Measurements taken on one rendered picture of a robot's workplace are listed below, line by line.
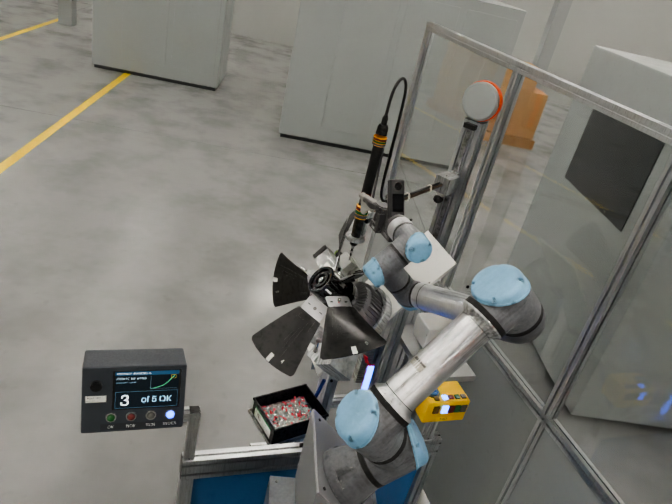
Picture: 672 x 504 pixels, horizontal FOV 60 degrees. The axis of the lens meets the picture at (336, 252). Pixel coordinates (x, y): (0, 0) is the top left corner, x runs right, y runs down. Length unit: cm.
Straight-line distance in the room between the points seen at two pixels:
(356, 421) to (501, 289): 42
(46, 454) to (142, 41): 695
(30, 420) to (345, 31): 547
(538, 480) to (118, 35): 816
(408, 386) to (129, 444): 204
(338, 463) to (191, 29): 800
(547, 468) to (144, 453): 183
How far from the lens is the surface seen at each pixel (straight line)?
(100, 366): 163
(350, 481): 145
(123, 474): 302
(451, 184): 243
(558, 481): 231
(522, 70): 249
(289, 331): 218
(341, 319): 204
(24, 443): 319
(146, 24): 914
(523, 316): 135
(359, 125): 753
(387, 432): 132
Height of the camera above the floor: 232
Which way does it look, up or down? 28 degrees down
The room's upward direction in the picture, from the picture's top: 13 degrees clockwise
